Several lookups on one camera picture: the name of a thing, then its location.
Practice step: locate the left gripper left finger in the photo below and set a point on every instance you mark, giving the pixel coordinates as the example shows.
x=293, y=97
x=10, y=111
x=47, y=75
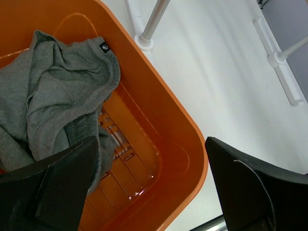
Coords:
x=48, y=195

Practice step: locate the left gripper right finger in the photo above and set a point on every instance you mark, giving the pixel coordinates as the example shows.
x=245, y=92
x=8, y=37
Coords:
x=255, y=195

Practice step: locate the grey shorts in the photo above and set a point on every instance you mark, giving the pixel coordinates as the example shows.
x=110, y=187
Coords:
x=51, y=98

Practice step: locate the orange plastic basket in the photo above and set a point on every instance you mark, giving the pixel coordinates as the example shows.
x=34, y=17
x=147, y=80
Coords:
x=161, y=163

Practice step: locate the white metal clothes rack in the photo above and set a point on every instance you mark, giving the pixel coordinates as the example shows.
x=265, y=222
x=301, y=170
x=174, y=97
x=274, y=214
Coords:
x=277, y=58

